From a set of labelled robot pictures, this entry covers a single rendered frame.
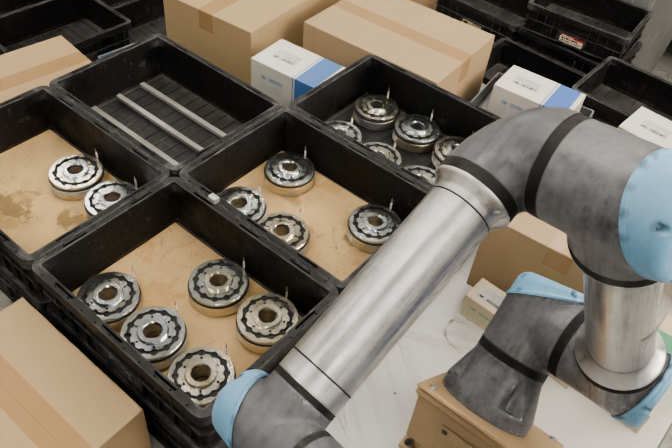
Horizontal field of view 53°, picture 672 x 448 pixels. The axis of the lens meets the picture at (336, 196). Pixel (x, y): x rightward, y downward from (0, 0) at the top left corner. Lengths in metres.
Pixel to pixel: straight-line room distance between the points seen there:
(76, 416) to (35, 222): 0.44
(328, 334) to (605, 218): 0.28
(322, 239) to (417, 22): 0.77
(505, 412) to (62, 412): 0.64
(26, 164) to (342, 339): 0.98
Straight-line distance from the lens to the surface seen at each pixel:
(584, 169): 0.67
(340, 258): 1.26
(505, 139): 0.70
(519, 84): 1.79
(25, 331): 1.18
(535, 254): 1.31
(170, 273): 1.24
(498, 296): 1.36
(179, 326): 1.13
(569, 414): 1.33
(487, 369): 1.08
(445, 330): 1.36
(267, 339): 1.11
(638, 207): 0.65
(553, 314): 1.06
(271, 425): 0.65
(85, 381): 1.10
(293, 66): 1.65
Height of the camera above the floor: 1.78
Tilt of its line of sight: 44 degrees down
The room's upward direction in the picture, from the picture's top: 7 degrees clockwise
